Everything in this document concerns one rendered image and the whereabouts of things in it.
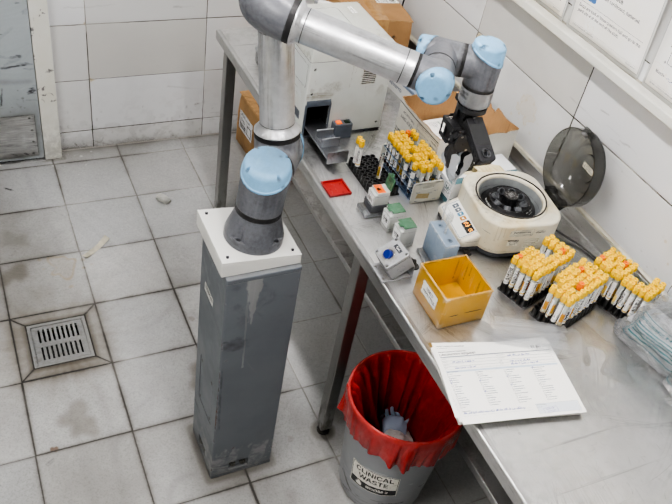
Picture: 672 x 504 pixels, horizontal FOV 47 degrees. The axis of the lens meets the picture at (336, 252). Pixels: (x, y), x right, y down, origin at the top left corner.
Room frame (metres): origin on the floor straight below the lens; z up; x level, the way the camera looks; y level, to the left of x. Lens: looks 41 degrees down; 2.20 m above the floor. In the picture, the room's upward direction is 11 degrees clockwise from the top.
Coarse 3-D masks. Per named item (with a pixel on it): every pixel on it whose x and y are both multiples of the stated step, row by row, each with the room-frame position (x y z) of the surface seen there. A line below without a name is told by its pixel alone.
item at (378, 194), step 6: (372, 186) 1.74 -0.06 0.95; (378, 186) 1.74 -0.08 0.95; (384, 186) 1.75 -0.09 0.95; (372, 192) 1.72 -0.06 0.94; (378, 192) 1.71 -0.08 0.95; (384, 192) 1.72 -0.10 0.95; (372, 198) 1.71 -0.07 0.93; (378, 198) 1.71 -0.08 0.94; (384, 198) 1.72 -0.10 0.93; (372, 204) 1.71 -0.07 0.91; (378, 204) 1.71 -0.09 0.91; (384, 204) 1.72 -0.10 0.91
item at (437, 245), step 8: (432, 224) 1.59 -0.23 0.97; (440, 224) 1.60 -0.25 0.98; (432, 232) 1.58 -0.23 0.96; (440, 232) 1.57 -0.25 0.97; (448, 232) 1.57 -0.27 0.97; (424, 240) 1.60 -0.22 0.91; (432, 240) 1.57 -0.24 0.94; (440, 240) 1.54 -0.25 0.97; (448, 240) 1.54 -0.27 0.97; (456, 240) 1.55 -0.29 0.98; (424, 248) 1.59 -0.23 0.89; (432, 248) 1.56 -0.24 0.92; (440, 248) 1.53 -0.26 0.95; (448, 248) 1.52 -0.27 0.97; (456, 248) 1.53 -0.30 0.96; (424, 256) 1.57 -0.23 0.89; (432, 256) 1.55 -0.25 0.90; (440, 256) 1.52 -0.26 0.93; (448, 256) 1.52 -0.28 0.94
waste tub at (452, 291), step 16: (464, 256) 1.49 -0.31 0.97; (432, 272) 1.45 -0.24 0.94; (448, 272) 1.48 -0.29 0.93; (464, 272) 1.48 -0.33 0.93; (416, 288) 1.42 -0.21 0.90; (432, 288) 1.37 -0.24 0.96; (448, 288) 1.47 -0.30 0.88; (464, 288) 1.47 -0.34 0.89; (480, 288) 1.42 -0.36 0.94; (432, 304) 1.36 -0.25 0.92; (448, 304) 1.33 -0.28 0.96; (464, 304) 1.35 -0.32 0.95; (480, 304) 1.38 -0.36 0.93; (432, 320) 1.34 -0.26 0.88; (448, 320) 1.34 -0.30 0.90; (464, 320) 1.36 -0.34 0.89
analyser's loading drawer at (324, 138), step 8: (312, 120) 2.06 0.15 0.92; (320, 120) 2.07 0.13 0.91; (312, 128) 2.02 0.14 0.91; (320, 128) 2.03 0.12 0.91; (328, 128) 1.99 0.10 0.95; (312, 136) 1.97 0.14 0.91; (320, 136) 1.97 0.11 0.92; (328, 136) 1.99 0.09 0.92; (320, 144) 1.93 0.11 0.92; (328, 144) 1.94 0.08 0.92; (336, 144) 1.95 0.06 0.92; (328, 152) 1.88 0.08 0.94; (336, 152) 1.89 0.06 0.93; (344, 152) 1.90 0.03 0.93; (328, 160) 1.88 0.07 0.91; (336, 160) 1.89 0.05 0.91; (344, 160) 1.90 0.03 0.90
